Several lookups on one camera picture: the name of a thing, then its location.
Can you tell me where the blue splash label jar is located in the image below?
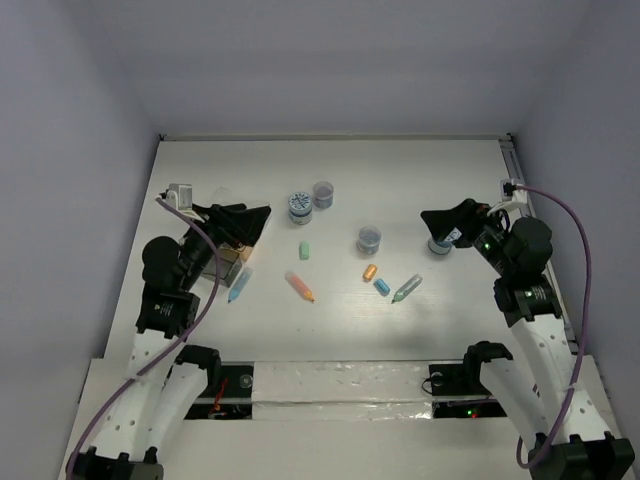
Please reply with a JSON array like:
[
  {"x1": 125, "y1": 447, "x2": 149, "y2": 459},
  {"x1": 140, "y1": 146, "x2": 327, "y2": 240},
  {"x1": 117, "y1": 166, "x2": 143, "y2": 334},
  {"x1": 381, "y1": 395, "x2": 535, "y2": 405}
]
[{"x1": 288, "y1": 191, "x2": 313, "y2": 225}]

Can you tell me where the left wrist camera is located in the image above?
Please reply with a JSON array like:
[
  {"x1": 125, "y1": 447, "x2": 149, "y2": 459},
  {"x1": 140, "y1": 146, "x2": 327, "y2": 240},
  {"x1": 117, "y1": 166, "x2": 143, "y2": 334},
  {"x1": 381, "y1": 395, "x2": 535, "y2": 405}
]
[{"x1": 165, "y1": 183, "x2": 193, "y2": 212}]

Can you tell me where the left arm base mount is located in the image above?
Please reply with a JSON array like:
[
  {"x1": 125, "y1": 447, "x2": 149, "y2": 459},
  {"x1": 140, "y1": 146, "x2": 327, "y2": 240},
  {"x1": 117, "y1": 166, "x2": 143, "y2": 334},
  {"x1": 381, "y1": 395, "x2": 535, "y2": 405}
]
[{"x1": 185, "y1": 363, "x2": 254, "y2": 420}]

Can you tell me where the purple clip jar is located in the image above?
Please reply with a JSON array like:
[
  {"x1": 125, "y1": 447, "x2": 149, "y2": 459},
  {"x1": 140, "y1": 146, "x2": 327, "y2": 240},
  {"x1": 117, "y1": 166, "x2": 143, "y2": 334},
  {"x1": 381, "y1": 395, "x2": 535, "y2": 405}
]
[{"x1": 313, "y1": 181, "x2": 334, "y2": 209}]

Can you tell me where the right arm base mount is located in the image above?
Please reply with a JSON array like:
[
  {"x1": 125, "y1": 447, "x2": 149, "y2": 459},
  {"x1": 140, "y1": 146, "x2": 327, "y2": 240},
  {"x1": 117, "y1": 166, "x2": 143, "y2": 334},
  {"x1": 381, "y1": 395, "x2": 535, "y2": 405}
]
[{"x1": 421, "y1": 363, "x2": 506, "y2": 419}]

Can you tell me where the blue marker pen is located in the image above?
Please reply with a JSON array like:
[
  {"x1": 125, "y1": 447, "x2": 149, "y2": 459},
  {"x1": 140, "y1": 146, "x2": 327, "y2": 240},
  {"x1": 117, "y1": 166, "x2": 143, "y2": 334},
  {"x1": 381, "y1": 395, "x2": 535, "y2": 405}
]
[{"x1": 227, "y1": 267, "x2": 253, "y2": 303}]

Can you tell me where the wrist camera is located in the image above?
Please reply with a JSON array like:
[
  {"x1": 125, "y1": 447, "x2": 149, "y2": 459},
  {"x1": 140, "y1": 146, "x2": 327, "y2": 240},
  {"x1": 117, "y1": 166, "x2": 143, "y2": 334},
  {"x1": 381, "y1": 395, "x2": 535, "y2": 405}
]
[
  {"x1": 498, "y1": 179, "x2": 528, "y2": 213},
  {"x1": 165, "y1": 183, "x2": 193, "y2": 212}
]

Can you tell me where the grey plastic bin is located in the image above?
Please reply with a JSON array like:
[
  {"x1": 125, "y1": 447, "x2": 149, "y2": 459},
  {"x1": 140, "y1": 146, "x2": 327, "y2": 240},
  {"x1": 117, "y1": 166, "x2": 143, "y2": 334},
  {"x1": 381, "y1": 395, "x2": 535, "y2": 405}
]
[{"x1": 201, "y1": 249, "x2": 242, "y2": 288}]

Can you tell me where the aluminium side rail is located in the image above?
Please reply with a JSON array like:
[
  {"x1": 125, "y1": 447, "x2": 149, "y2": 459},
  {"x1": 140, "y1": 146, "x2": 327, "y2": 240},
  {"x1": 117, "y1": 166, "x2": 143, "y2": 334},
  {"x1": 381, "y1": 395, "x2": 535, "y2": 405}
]
[{"x1": 499, "y1": 136, "x2": 579, "y2": 354}]

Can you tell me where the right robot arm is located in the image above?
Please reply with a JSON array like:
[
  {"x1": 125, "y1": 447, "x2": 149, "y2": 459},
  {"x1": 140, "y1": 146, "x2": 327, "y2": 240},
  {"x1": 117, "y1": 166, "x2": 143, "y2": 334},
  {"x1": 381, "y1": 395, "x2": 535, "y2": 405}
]
[{"x1": 421, "y1": 199, "x2": 635, "y2": 479}]

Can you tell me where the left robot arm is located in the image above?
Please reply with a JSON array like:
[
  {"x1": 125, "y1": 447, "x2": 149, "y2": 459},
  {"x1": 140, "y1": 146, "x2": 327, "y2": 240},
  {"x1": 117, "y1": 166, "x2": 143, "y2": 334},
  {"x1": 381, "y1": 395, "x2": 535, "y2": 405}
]
[{"x1": 65, "y1": 197, "x2": 271, "y2": 479}]

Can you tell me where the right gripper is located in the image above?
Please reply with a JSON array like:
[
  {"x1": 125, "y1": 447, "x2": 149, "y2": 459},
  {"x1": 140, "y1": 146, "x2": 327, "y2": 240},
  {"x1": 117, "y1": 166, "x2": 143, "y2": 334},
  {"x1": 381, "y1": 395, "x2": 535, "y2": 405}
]
[{"x1": 420, "y1": 198, "x2": 516, "y2": 277}]

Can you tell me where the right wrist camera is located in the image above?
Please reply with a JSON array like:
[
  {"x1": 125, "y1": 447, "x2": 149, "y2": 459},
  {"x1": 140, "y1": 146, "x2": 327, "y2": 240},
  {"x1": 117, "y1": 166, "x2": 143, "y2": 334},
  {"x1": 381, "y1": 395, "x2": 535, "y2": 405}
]
[{"x1": 498, "y1": 179, "x2": 528, "y2": 213}]

